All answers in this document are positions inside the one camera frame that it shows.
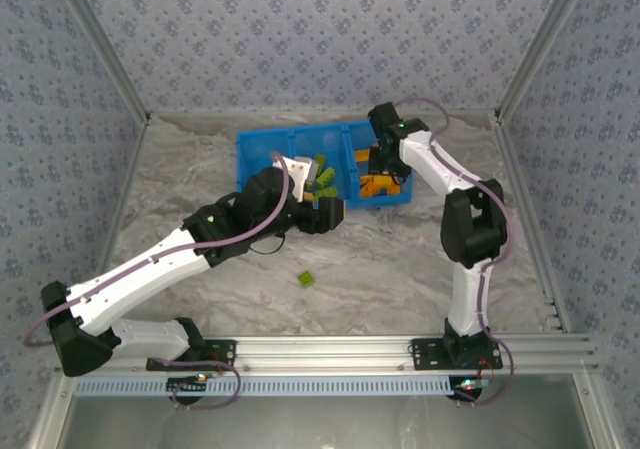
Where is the orange lego window frame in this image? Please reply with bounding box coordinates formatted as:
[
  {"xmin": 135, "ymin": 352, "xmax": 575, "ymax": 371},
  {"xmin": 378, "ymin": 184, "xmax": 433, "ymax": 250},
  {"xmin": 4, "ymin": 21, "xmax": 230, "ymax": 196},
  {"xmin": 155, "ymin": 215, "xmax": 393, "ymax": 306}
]
[{"xmin": 355, "ymin": 149, "xmax": 381, "ymax": 176}]

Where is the blue three-compartment plastic bin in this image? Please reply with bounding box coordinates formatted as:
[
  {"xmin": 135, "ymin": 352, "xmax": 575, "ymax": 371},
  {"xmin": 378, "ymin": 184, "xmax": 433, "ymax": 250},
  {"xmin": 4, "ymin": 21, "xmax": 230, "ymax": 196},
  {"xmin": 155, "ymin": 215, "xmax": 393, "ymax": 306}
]
[{"xmin": 235, "ymin": 121, "xmax": 415, "ymax": 211}]

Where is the black controller board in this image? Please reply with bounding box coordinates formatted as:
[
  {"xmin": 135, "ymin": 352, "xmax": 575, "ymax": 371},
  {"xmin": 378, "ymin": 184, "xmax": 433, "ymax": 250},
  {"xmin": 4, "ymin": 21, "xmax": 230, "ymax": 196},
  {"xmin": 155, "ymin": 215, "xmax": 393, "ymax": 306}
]
[
  {"xmin": 448, "ymin": 376, "xmax": 486, "ymax": 403},
  {"xmin": 167, "ymin": 376, "xmax": 209, "ymax": 405}
]

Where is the grey metal panel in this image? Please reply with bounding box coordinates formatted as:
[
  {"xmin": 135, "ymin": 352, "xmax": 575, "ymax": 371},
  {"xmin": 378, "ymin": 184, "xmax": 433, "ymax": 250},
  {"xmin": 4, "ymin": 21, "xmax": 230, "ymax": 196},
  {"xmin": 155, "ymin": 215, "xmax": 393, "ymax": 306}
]
[{"xmin": 57, "ymin": 374, "xmax": 591, "ymax": 449}]

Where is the aluminium table side rail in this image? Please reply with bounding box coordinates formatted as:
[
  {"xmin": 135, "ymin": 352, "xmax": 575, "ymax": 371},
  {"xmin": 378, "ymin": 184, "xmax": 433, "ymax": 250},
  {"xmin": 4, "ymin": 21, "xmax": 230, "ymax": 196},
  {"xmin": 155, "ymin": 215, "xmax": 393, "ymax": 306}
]
[{"xmin": 491, "ymin": 116, "xmax": 572, "ymax": 334}]

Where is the aluminium mounting rail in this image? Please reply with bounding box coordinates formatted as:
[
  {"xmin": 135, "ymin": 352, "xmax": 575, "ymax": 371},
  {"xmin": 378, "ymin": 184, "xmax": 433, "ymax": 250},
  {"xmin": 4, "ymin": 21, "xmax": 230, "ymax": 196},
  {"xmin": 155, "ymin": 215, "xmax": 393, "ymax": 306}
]
[{"xmin": 54, "ymin": 333, "xmax": 601, "ymax": 373}]

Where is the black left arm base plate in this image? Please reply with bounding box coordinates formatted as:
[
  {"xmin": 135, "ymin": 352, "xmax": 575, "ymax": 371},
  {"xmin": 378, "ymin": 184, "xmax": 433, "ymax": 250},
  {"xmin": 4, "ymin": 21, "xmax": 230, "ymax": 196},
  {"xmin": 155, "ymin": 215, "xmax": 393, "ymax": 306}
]
[{"xmin": 145, "ymin": 338, "xmax": 237, "ymax": 372}]

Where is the slotted grey cable duct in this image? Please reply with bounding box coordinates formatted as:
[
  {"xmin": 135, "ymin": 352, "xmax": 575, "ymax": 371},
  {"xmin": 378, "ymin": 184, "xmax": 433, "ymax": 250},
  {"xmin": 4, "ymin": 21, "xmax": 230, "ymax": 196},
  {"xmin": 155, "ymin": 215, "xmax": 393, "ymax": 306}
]
[{"xmin": 73, "ymin": 374, "xmax": 459, "ymax": 398}]

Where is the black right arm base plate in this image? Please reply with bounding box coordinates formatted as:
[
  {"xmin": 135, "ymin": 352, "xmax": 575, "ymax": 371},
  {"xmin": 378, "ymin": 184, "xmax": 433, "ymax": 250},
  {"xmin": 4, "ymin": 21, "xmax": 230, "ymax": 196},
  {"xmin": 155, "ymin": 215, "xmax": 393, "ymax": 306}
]
[{"xmin": 410, "ymin": 337, "xmax": 504, "ymax": 372}]

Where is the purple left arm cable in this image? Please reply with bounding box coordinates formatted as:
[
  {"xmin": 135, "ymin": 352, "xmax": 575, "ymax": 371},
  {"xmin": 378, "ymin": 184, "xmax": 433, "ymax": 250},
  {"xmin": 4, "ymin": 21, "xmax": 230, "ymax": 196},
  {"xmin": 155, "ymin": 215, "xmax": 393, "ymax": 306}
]
[{"xmin": 22, "ymin": 151, "xmax": 292, "ymax": 410}]

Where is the aluminium frame post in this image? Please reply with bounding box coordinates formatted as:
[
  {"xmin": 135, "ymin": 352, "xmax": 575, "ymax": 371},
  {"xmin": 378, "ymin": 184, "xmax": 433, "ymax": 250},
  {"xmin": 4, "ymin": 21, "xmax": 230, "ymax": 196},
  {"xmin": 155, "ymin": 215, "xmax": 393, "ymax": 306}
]
[
  {"xmin": 494, "ymin": 0, "xmax": 599, "ymax": 122},
  {"xmin": 49, "ymin": 0, "xmax": 153, "ymax": 123}
]

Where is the aluminium lower frame rail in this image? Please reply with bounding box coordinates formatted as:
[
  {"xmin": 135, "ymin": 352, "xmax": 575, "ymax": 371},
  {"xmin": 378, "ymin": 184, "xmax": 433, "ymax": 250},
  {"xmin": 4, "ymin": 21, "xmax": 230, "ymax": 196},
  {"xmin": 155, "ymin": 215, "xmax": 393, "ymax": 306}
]
[
  {"xmin": 24, "ymin": 373, "xmax": 76, "ymax": 449},
  {"xmin": 572, "ymin": 373, "xmax": 621, "ymax": 449}
]

